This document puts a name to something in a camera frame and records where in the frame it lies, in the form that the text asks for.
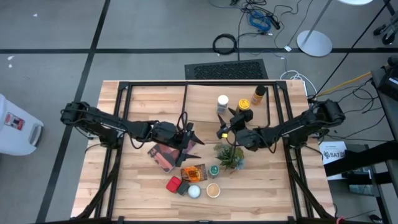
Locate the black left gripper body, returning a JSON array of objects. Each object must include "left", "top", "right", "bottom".
[{"left": 152, "top": 120, "right": 195, "bottom": 168}]

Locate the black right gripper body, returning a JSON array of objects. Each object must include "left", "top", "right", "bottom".
[{"left": 216, "top": 108, "right": 254, "bottom": 140}]

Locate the yellow-lid spice jar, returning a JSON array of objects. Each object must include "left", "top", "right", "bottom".
[{"left": 235, "top": 98, "right": 251, "bottom": 113}]

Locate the orange spice packet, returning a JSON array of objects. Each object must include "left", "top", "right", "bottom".
[{"left": 180, "top": 164, "right": 208, "bottom": 183}]

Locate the silver-lid bagel seasoning jar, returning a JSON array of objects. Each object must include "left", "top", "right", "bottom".
[{"left": 216, "top": 95, "right": 229, "bottom": 115}]

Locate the wooden shelf with black frame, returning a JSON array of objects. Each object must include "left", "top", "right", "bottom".
[{"left": 183, "top": 83, "right": 271, "bottom": 128}]

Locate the book with purple landscape cover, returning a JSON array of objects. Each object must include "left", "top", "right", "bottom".
[{"left": 147, "top": 141, "right": 197, "bottom": 174}]

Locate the green-lid oregano jar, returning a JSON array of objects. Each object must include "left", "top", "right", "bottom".
[{"left": 207, "top": 164, "right": 221, "bottom": 180}]

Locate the orange spice bottle black cap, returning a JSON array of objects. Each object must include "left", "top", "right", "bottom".
[{"left": 250, "top": 85, "right": 267, "bottom": 106}]

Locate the red rectangular tin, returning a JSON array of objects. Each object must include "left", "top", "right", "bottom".
[{"left": 165, "top": 175, "right": 183, "bottom": 194}]

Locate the dark green rectangular tin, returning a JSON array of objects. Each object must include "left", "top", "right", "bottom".
[{"left": 176, "top": 181, "right": 191, "bottom": 196}]

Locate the succulent plant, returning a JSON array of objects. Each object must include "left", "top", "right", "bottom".
[{"left": 213, "top": 143, "right": 246, "bottom": 174}]

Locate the beige-lid round spice jar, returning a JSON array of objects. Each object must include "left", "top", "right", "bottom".
[{"left": 206, "top": 182, "right": 221, "bottom": 198}]

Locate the blue patterned candle tin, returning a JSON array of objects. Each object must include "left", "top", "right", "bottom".
[{"left": 187, "top": 184, "right": 202, "bottom": 199}]

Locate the black perforated floor panel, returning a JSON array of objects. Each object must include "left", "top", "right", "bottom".
[{"left": 184, "top": 58, "right": 269, "bottom": 80}]

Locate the white printed sign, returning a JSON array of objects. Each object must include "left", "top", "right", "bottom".
[{"left": 317, "top": 141, "right": 348, "bottom": 181}]

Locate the silver round-base stand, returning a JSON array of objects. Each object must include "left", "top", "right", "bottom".
[{"left": 296, "top": 0, "right": 333, "bottom": 58}]

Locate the black crossbar stand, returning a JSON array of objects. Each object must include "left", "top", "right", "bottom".
[{"left": 323, "top": 139, "right": 398, "bottom": 187}]

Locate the dark side desk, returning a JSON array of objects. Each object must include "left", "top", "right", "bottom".
[{"left": 371, "top": 55, "right": 398, "bottom": 224}]

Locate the white plastic bin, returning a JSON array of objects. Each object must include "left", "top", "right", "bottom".
[{"left": 0, "top": 93, "right": 44, "bottom": 156}]

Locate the white round lamp head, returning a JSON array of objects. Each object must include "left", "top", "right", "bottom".
[{"left": 337, "top": 0, "right": 374, "bottom": 6}]

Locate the black wheeled chair base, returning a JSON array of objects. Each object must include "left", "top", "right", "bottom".
[{"left": 373, "top": 15, "right": 398, "bottom": 46}]

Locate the black metal table frame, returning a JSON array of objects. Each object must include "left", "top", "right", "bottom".
[{"left": 73, "top": 80, "right": 335, "bottom": 224}]

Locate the black coiled cable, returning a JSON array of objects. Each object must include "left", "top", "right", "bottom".
[{"left": 212, "top": 33, "right": 239, "bottom": 56}]

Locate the white cable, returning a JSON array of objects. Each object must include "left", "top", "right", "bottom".
[{"left": 279, "top": 70, "right": 318, "bottom": 96}]

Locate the blue coiled cable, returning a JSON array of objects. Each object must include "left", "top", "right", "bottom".
[{"left": 248, "top": 11, "right": 272, "bottom": 32}]

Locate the yellow cable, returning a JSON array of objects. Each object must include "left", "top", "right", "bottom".
[{"left": 317, "top": 72, "right": 373, "bottom": 96}]

